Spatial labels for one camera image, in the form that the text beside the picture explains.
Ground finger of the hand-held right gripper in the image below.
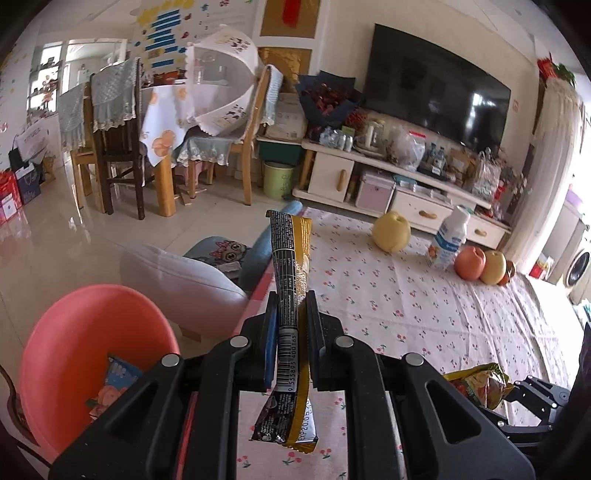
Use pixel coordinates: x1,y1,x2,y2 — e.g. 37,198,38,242
503,376,572,414
485,406,555,439

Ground black flat TV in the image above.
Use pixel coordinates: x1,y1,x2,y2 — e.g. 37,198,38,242
360,23,512,151

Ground white washing machine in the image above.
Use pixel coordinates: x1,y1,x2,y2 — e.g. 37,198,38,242
566,217,591,303

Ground owl print cushion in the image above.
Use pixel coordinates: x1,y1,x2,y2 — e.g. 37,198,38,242
184,236,252,280

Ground artificial flowers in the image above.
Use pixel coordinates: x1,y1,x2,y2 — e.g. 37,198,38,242
496,164,527,206

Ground yellow snack bag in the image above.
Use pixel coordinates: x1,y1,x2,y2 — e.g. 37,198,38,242
443,362,515,411

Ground blue snack wrapper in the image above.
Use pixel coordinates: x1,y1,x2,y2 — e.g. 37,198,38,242
85,354,144,418

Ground colourful wall stickers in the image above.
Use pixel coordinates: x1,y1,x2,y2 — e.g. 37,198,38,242
134,0,254,70

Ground printed plastic bag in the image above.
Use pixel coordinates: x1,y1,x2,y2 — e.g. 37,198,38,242
471,150,502,195

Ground pink floral sheet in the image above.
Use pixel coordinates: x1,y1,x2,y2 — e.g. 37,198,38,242
517,272,589,388

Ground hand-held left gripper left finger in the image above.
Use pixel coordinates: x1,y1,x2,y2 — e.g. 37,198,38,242
48,291,281,480

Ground dark wrapped bouquet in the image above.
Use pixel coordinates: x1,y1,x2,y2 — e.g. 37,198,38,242
295,71,363,132

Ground grey cushion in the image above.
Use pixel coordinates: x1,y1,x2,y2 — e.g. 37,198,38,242
119,244,250,340

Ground red gift boxes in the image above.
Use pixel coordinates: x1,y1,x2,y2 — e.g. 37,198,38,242
0,170,21,224

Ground pack of foil cups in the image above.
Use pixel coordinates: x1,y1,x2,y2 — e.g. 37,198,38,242
318,127,356,151

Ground clear plastic zip bag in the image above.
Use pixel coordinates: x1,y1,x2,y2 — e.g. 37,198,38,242
388,129,426,169

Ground cherry print tablecloth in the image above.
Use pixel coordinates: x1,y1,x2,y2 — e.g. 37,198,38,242
235,208,583,480

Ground red apple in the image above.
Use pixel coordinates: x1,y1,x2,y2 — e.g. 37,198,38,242
454,246,487,281

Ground white milk bottle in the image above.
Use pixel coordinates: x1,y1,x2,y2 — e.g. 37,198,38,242
425,205,472,271

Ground pink plastic bowl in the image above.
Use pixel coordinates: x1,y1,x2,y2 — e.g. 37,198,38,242
18,284,182,457

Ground light wooden chair blue towel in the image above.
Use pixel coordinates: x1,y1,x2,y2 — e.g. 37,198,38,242
228,65,284,206

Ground stool with lace cover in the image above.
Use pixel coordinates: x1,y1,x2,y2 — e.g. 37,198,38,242
177,134,234,197

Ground glass kettle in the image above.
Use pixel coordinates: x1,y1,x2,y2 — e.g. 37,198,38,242
365,119,386,148

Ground white mesh food cover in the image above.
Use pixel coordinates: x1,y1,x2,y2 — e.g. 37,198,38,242
185,24,263,137

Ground white TV cabinet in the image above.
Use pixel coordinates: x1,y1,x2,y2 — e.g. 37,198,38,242
293,136,513,250

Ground small yellow pear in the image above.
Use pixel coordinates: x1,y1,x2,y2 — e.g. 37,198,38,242
372,211,411,254

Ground green trash bin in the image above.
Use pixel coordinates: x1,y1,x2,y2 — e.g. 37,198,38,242
263,161,296,200

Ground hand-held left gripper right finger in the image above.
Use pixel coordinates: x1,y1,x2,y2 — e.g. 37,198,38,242
306,290,539,480

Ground white sack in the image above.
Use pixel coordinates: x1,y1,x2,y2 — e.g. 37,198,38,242
265,92,308,141

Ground gold black snack wrapper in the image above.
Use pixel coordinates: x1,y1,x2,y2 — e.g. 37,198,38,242
249,210,320,455

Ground pink storage box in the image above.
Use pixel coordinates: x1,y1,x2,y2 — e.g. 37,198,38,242
355,170,397,214

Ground wooden dining table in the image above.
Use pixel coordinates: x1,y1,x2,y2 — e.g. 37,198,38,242
139,83,259,217

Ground light wooden chair grey cover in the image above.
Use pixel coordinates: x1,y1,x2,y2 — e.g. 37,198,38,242
58,83,100,208

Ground white flower print tablecloth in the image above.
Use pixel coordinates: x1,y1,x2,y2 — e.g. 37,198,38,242
139,83,197,167

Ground dark blue gift bag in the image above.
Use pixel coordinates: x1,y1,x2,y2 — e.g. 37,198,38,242
14,164,42,204

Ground dark wooden chair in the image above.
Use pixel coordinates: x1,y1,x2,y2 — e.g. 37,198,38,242
90,58,148,221

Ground large yellow pear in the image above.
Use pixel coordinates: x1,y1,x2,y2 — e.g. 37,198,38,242
479,249,508,285

